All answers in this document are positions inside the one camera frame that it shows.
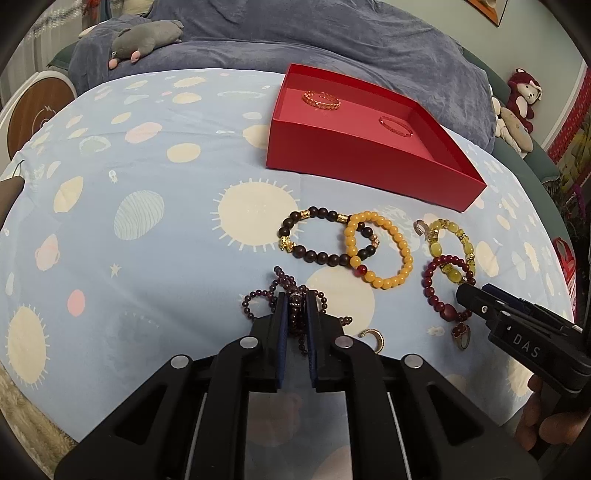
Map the dark wood bead bracelet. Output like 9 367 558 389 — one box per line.
278 207 380 267

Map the gold chain bracelet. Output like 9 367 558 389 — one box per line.
302 90 341 110

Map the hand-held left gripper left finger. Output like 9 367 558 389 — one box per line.
54 292 289 480

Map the thin red gold bangle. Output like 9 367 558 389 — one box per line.
379 116 413 138

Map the red monkey plush toy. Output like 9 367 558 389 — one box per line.
507 68 543 134

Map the yellow amber bead bracelet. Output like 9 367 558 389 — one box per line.
344 210 414 289

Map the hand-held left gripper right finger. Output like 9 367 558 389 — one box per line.
305 291 541 480

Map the person's right hand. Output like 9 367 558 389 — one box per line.
514 375 573 454

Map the yellow-green bead bracelet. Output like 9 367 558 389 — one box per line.
425 219 477 283

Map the silver tinsel garland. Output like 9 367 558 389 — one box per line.
28 0 93 28

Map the beige round plush toy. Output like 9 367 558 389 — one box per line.
501 108 536 155

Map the red white carton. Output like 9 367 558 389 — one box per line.
551 237 578 324

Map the red stone gold ring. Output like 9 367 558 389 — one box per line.
450 323 472 352

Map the round white wooden stool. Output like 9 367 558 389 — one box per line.
0 69 77 162

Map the grey plush toy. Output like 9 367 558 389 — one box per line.
108 19 185 71

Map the gold crescent ring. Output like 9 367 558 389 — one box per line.
358 329 386 355

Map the white curtain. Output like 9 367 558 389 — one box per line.
18 14 84 75

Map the green sofa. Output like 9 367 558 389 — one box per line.
462 46 561 185

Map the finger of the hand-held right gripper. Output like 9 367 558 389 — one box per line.
480 283 575 329
455 284 511 334

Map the orange framed wall picture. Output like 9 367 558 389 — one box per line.
478 0 504 27

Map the red cardboard box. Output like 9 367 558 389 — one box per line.
266 63 488 213

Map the blue sofa cover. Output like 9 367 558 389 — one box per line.
69 0 497 148

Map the purple garnet bead bracelet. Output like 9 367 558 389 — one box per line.
241 265 354 356

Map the dark red bead bracelet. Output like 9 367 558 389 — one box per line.
421 255 476 324

